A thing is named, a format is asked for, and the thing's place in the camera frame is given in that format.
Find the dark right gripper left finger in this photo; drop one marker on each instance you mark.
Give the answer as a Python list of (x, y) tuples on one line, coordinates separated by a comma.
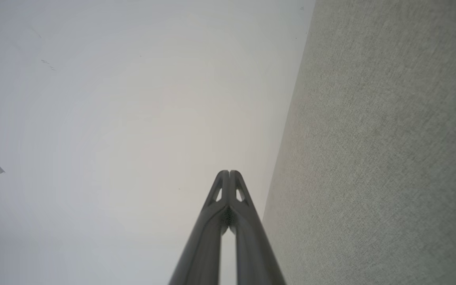
[(202, 245)]

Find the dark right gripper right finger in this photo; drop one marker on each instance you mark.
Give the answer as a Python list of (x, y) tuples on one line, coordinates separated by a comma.
[(253, 249)]

